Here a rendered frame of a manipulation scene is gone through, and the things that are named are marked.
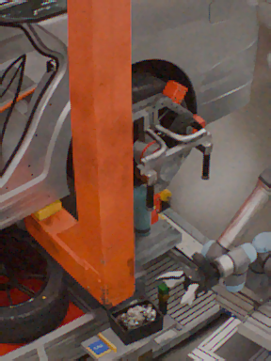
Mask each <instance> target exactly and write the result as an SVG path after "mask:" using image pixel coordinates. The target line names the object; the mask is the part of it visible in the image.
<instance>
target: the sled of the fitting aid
mask: <svg viewBox="0 0 271 361"><path fill-rule="evenodd" d="M159 216H160V217H161V219H162V220H164V221H166V220H165V218H164V217H163V216H162V215H161V214H160V213H159ZM166 222H167V223H169V221H166ZM169 224H170V223H169ZM170 225H171V224H170ZM171 226H172V232H171V233H169V234H168V235H166V236H165V237H163V238H161V239H160V240H158V241H157V242H155V243H153V244H151V245H148V246H146V247H145V248H143V249H142V250H140V251H139V252H137V253H135V262H136V263H137V264H138V265H139V266H140V267H141V266H142V265H143V264H145V263H147V262H148V261H152V260H153V259H155V258H156V257H158V256H160V255H161V254H163V253H165V252H167V251H168V250H169V249H171V248H173V247H174V246H176V245H178V244H179V243H181V242H182V238H183V233H182V232H181V231H179V230H178V229H177V228H175V227H174V226H173V225H171Z"/></svg>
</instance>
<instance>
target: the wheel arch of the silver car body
mask: <svg viewBox="0 0 271 361"><path fill-rule="evenodd" d="M131 67H137V68H141V69H142V70H144V71H148V72H149V73H150V74H152V75H153V76H156V77H158V78H160V79H161V80H162V81H163V82H165V83H168V81H169V80H171V81H174V82H176V83H179V84H180V85H181V86H185V87H187V91H186V92H185V94H184V100H185V102H186V106H187V110H188V111H189V112H190V113H191V114H193V116H194V115H197V116H198V115H199V98H198V93H197V90H196V87H195V84H194V82H193V80H192V78H191V77H190V76H189V74H188V72H186V71H185V70H184V68H183V67H181V66H180V65H179V64H177V63H176V62H174V61H170V60H167V59H164V58H144V59H141V60H139V61H137V62H133V63H131ZM71 139H72V136H71V138H70V142H69V145H68V148H67V154H66V160H65V181H66V186H67V189H68V192H69V195H70V194H71V192H70V189H69V186H68V183H67V173H66V166H67V157H68V150H69V146H70V143H71Z"/></svg>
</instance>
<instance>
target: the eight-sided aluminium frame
mask: <svg viewBox="0 0 271 361"><path fill-rule="evenodd" d="M172 101H173V100H172V99H171V98H169V97H168V96H166V95H164V94H162V93H159V94H154V95H153V96H152V97H149V98H148V99H146V100H142V101H140V102H137V103H135V104H133V105H132V122H133V121H134V120H136V119H138V118H141V117H143V116H145V115H148V114H150V113H152V112H153V111H154V110H156V109H159V108H163V107H165V106H167V108H169V109H170V110H173V111H175V112H177V113H178V114H179V115H180V113H186V114H189V115H190V116H192V117H193V114H191V113H190V112H189V111H188V110H187V109H186V108H184V107H182V106H180V105H179V104H177V103H175V102H172ZM192 133H193V127H191V126H188V127H186V128H184V129H183V130H180V131H179V135H190V134H192ZM191 150H192V149H189V150H188V151H186V152H185V153H183V154H181V155H179V156H178V157H179V158H180V159H181V165H180V168H181V166H182V165H183V163H184V161H185V160H186V158H187V157H188V156H189V154H190V152H191ZM175 176H176V175H175ZM175 176H174V177H175ZM174 177H173V178H172V179H170V180H162V179H161V178H159V177H157V182H155V183H154V194H157V193H159V192H161V191H163V190H165V189H167V188H168V187H169V186H170V184H171V182H172V180H173V179H174Z"/></svg>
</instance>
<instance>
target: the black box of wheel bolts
mask: <svg viewBox="0 0 271 361"><path fill-rule="evenodd" d="M109 316H110V328H111V329H112V330H113V332H114V333H115V334H116V335H117V337H119V338H120V341H121V342H123V344H124V345H125V346H127V345H130V344H132V343H133V342H137V341H139V340H141V339H143V338H145V337H149V336H151V335H154V334H156V333H158V332H159V331H163V324H164V316H163V314H162V312H160V310H159V309H157V308H156V306H155V305H154V304H153V303H152V302H151V301H150V299H149V298H146V299H142V300H140V301H139V302H137V303H133V304H131V305H129V306H125V307H124V308H122V309H120V310H116V311H114V312H112V313H109Z"/></svg>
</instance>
